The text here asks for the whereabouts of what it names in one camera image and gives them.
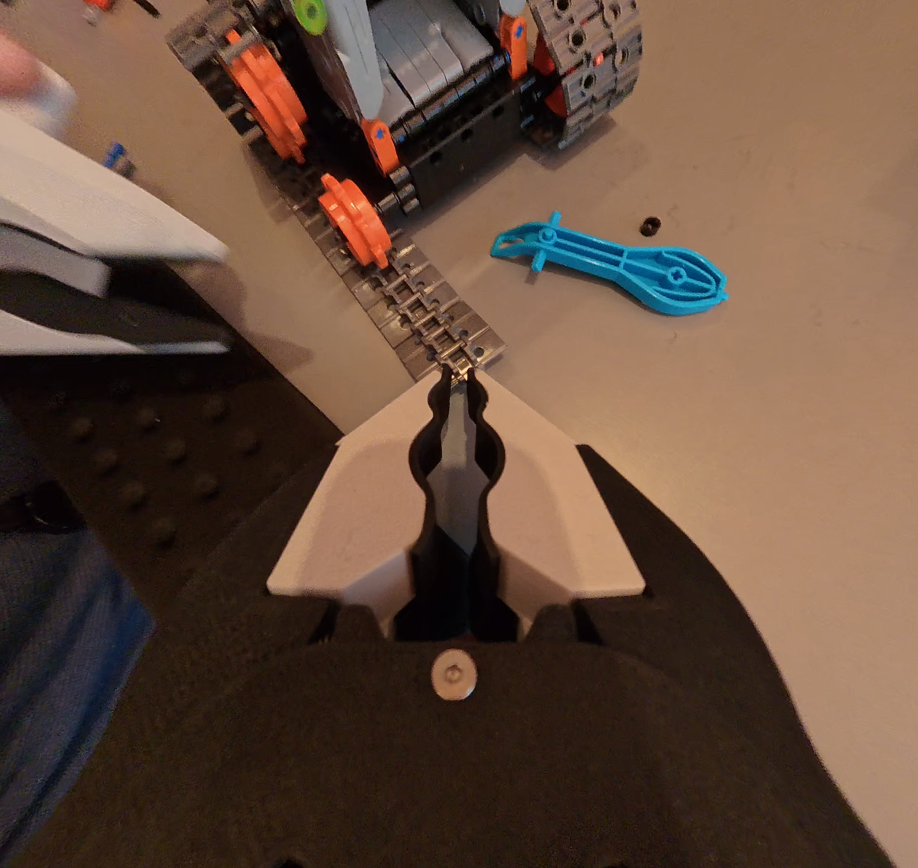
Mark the grey orange toy brick robot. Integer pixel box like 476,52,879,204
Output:
203,0,644,271

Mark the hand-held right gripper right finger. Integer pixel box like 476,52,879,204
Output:
466,367,648,641

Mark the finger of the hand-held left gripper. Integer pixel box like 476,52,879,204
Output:
0,109,232,297
0,273,234,357

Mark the person's dark blue clothing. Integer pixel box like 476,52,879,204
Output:
0,398,157,858

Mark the blue plastic toy wrench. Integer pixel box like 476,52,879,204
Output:
490,211,730,317

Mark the person's left hand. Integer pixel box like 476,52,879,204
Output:
0,29,42,99

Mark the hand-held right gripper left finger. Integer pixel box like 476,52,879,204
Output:
265,366,454,641

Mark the black dotted mat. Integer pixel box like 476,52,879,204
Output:
0,262,347,639

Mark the grey toy track strip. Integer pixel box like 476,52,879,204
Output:
165,0,508,383

